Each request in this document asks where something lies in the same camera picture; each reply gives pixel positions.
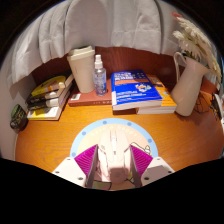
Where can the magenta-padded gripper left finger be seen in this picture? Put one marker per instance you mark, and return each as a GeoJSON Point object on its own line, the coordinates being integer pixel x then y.
{"type": "Point", "coordinates": [68, 170]}

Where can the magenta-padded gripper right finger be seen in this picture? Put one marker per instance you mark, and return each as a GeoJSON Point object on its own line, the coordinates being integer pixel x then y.
{"type": "Point", "coordinates": [156, 170]}

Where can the pink computer mouse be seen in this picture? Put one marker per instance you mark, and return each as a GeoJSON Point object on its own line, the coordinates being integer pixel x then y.
{"type": "Point", "coordinates": [113, 153]}

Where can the round cartoon mouse pad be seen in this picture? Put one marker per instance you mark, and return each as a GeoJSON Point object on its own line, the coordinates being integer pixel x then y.
{"type": "Point", "coordinates": [86, 135]}

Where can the yellow and white book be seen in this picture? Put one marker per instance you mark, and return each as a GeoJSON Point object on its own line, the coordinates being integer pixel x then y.
{"type": "Point", "coordinates": [45, 114]}

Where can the orange book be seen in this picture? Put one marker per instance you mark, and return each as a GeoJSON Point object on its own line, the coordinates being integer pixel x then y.
{"type": "Point", "coordinates": [166, 100]}

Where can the dark green mug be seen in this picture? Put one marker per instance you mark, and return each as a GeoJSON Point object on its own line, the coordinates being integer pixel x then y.
{"type": "Point", "coordinates": [18, 118]}

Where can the brown book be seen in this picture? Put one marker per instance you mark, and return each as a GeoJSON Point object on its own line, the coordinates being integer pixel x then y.
{"type": "Point", "coordinates": [88, 99]}

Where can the blue book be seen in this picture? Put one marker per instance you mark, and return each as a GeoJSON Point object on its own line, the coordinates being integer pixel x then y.
{"type": "Point", "coordinates": [133, 88]}

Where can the white ceramic pitcher vase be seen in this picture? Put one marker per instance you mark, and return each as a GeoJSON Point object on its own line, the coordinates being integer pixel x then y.
{"type": "Point", "coordinates": [188, 90]}

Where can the clear spray bottle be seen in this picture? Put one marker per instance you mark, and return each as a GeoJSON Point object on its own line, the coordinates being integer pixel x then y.
{"type": "Point", "coordinates": [100, 81]}

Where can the cream lidded tumbler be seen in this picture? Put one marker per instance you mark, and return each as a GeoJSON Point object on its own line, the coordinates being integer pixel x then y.
{"type": "Point", "coordinates": [81, 70]}

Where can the white curtain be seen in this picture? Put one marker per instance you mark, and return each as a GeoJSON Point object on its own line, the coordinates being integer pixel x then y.
{"type": "Point", "coordinates": [100, 23]}

